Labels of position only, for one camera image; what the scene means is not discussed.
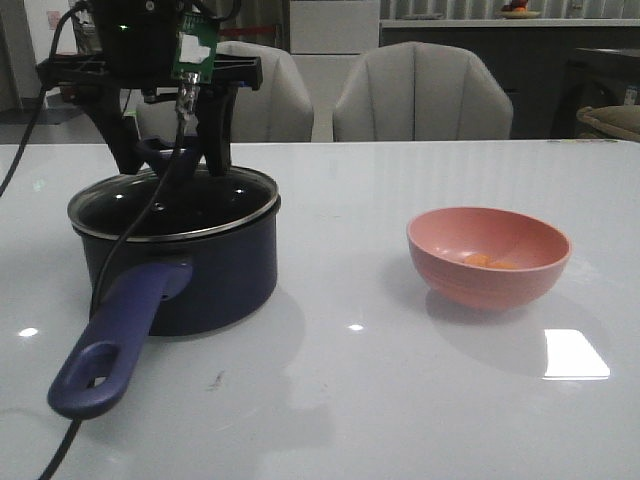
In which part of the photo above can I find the glass lid blue knob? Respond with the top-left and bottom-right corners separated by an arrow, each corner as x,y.
67,136 -> 279,243

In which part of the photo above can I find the dark counter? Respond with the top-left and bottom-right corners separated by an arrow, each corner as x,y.
379,19 -> 639,139

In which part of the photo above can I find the orange ham slice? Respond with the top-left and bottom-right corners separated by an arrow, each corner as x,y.
463,253 -> 491,267

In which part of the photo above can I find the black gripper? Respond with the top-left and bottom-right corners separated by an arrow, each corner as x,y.
36,1 -> 263,176

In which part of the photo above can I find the beige cushion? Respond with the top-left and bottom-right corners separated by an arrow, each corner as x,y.
576,105 -> 639,142

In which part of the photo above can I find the right grey upholstered chair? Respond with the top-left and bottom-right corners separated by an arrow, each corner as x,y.
332,41 -> 513,142

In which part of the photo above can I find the pink plastic bowl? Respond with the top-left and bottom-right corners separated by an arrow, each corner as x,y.
407,207 -> 572,311

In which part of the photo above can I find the dark blue saucepan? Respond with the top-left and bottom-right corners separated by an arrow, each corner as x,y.
47,196 -> 280,420

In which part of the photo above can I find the white cabinet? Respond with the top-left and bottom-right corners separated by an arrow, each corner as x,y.
289,1 -> 380,142

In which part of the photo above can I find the black cable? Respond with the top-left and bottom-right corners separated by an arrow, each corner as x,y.
0,0 -> 201,480

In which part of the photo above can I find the fruit plate on counter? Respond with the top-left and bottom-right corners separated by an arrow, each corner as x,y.
499,0 -> 541,20

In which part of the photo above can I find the grey upholstered chair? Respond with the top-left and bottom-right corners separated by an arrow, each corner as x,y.
135,41 -> 314,143
332,41 -> 513,142

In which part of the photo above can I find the green circuit board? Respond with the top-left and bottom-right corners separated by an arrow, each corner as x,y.
171,12 -> 219,84

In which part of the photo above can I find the left grey upholstered chair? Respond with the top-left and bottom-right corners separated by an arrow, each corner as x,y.
135,41 -> 314,143

